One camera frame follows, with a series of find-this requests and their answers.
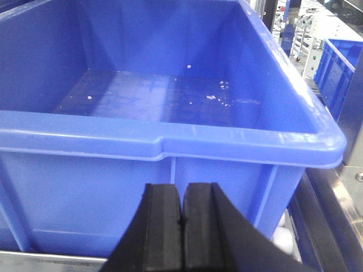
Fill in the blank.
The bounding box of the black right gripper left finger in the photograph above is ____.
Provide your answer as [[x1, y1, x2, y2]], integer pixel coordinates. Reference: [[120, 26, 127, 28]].
[[102, 184, 182, 271]]

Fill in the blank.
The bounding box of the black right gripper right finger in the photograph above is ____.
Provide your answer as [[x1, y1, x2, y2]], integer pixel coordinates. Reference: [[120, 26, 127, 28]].
[[183, 183, 312, 271]]

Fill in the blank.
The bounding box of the blue bin right front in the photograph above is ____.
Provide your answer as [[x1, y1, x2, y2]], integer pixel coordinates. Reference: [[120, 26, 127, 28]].
[[1, 1, 347, 257]]

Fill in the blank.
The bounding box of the blue bin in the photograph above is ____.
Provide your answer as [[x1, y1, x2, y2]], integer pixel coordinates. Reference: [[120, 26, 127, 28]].
[[314, 39, 362, 120], [1, 1, 347, 257]]

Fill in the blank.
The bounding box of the blue bin far right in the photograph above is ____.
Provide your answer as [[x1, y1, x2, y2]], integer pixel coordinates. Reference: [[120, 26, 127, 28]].
[[314, 39, 362, 120]]

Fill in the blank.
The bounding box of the white roller conveyor rail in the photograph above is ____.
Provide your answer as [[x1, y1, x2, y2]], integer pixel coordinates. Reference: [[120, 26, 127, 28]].
[[272, 209, 302, 262]]

